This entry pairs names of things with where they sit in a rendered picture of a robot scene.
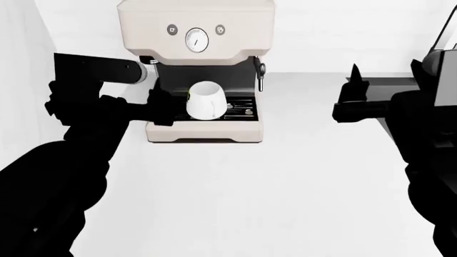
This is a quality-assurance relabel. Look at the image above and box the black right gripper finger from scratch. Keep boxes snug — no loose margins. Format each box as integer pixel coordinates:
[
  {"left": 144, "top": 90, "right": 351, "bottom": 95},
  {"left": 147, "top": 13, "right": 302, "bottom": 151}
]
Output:
[
  {"left": 338, "top": 63, "right": 359, "bottom": 104},
  {"left": 358, "top": 76, "right": 371, "bottom": 104}
]

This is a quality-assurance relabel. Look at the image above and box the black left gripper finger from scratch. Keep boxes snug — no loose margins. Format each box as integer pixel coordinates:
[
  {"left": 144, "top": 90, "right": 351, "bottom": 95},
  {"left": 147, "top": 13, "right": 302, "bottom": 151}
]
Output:
[
  {"left": 148, "top": 78, "right": 166, "bottom": 108},
  {"left": 153, "top": 106, "right": 176, "bottom": 126}
]

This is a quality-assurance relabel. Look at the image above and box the beige espresso coffee machine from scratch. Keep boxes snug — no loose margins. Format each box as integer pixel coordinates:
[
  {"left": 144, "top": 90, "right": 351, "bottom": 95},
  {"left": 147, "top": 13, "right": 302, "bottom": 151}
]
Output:
[{"left": 116, "top": 0, "right": 276, "bottom": 144}]

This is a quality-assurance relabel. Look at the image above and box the white ceramic cup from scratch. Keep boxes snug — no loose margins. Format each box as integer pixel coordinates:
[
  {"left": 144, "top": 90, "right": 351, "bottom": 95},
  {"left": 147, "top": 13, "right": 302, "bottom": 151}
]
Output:
[{"left": 185, "top": 81, "right": 230, "bottom": 121}]

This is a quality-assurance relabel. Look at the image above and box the round pressure gauge dial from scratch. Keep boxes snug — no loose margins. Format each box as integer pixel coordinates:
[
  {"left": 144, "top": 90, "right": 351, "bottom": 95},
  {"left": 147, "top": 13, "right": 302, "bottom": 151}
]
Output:
[{"left": 184, "top": 26, "right": 210, "bottom": 54}]

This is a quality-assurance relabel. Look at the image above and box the black drip tray grate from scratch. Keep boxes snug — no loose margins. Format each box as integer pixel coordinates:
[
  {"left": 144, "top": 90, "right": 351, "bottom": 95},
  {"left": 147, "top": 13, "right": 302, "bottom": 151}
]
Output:
[{"left": 170, "top": 95, "right": 259, "bottom": 122}]

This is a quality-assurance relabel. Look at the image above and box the metal steam wand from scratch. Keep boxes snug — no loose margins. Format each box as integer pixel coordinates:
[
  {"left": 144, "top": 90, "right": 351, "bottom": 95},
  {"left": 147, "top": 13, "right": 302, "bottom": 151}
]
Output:
[{"left": 253, "top": 56, "right": 267, "bottom": 92}]

